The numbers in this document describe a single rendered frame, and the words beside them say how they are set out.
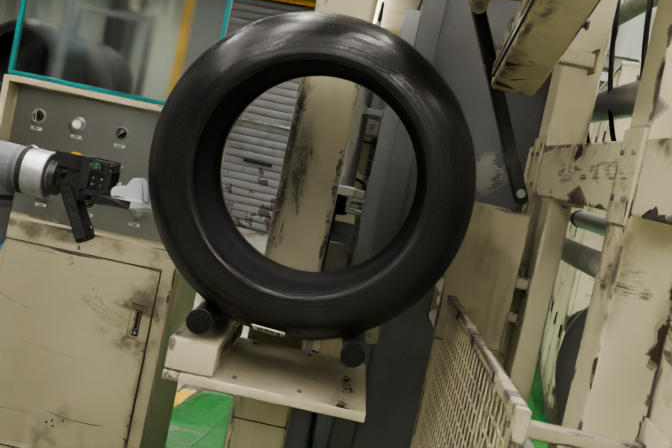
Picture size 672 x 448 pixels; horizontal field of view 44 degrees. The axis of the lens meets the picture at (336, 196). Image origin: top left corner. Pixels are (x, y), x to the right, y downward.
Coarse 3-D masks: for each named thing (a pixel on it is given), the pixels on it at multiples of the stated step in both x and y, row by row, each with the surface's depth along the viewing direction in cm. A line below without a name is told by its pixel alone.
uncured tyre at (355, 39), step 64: (192, 64) 150; (256, 64) 145; (320, 64) 173; (384, 64) 145; (192, 128) 146; (448, 128) 145; (192, 192) 148; (448, 192) 145; (192, 256) 148; (256, 256) 176; (384, 256) 175; (448, 256) 149; (256, 320) 149; (320, 320) 147; (384, 320) 150
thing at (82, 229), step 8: (64, 192) 158; (72, 192) 158; (64, 200) 158; (72, 200) 158; (80, 200) 160; (72, 208) 158; (80, 208) 159; (72, 216) 158; (80, 216) 158; (88, 216) 162; (72, 224) 159; (80, 224) 158; (88, 224) 160; (72, 232) 160; (80, 232) 159; (88, 232) 160; (80, 240) 159; (88, 240) 160
